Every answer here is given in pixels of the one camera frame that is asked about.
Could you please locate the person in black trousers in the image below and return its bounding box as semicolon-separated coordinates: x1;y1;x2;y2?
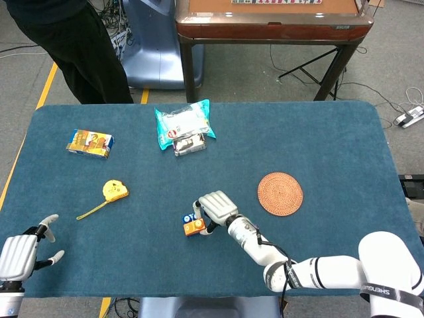
5;0;134;105

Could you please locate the brown mahjong table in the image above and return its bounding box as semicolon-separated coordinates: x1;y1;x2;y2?
174;0;375;103

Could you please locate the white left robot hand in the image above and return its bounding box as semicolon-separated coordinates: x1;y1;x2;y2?
0;213;66;282

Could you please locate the blue grey machine base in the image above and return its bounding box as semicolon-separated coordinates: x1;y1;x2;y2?
121;0;205;90

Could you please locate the grey robot torso base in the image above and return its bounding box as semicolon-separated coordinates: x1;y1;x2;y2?
137;295;282;318

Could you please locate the black floor box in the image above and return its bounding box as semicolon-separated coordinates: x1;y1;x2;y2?
399;174;424;199

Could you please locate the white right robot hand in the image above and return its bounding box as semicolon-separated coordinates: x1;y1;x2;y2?
193;191;239;236

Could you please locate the face-up mahjong tile row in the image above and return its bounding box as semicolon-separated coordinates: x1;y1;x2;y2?
231;0;323;5

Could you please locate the yellow tape measure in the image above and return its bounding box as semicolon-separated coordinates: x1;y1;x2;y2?
76;179;130;221

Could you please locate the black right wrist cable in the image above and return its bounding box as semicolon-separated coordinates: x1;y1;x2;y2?
254;227;299;318

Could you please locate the white power strip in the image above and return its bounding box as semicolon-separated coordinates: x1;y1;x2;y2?
393;105;424;129

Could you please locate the blue felt table cover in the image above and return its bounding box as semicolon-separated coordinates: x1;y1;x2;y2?
0;101;424;298

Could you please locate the orange blue cardboard box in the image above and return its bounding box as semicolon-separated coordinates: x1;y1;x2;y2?
66;129;115;160

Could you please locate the teal wet wipes pack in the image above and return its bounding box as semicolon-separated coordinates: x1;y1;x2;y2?
154;99;217;151

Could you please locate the round woven rattan coaster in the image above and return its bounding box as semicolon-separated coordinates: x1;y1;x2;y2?
257;172;304;217

